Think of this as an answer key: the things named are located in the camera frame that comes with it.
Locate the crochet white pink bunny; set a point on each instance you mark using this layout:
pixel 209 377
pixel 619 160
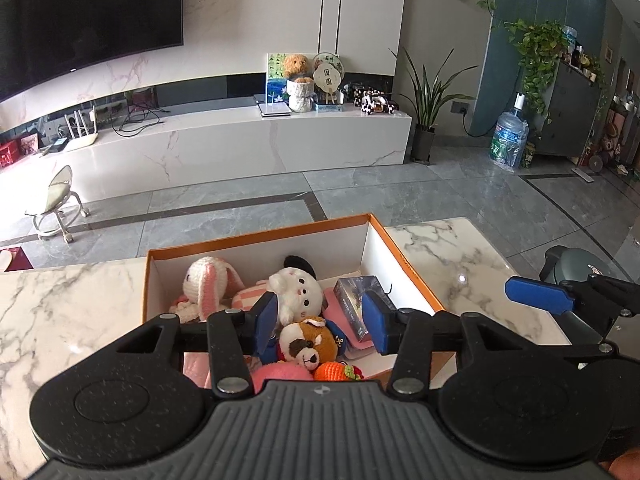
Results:
pixel 208 282

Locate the orange cardboard box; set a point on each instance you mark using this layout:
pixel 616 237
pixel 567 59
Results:
pixel 334 248

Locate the white tv cabinet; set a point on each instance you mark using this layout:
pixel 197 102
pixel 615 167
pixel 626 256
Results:
pixel 216 145

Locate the small white rocking chair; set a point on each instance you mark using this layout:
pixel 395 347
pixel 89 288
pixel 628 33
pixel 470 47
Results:
pixel 47 213

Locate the pink green plush toy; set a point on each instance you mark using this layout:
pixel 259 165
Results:
pixel 288 371

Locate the cow pattern figurine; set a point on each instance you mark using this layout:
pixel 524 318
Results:
pixel 374 102

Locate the dark patterned card box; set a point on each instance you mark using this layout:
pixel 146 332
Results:
pixel 349 293

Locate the pink notebook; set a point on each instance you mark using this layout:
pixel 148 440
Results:
pixel 349 347

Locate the potted green plant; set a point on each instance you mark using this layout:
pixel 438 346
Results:
pixel 429 95

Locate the round paper fan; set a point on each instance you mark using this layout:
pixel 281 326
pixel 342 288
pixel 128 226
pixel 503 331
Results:
pixel 329 73

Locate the white wifi router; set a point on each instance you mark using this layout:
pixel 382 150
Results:
pixel 82 129

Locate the dark grey cabinet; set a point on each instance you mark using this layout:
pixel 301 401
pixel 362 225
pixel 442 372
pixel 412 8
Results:
pixel 573 103

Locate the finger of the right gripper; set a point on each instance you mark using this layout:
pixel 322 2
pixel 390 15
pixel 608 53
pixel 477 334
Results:
pixel 540 293

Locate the blue water bottle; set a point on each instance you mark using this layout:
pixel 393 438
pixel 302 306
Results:
pixel 510 137

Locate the orange crochet fruit toy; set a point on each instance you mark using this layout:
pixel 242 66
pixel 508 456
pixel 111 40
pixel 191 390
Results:
pixel 337 372

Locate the pink fabric pouch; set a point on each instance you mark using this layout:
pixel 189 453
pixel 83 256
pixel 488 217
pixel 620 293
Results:
pixel 196 367

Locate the brown dog pilot plush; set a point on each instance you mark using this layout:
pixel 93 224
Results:
pixel 308 343

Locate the hanging green vine plant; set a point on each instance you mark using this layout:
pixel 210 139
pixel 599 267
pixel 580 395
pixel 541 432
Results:
pixel 540 47

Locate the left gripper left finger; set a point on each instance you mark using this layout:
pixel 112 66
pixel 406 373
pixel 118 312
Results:
pixel 233 334

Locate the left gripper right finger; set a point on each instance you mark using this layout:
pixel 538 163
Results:
pixel 408 335

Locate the black wall television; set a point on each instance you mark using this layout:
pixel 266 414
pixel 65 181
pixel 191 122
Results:
pixel 45 39

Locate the brown teddy bear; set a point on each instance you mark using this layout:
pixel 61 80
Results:
pixel 296 67

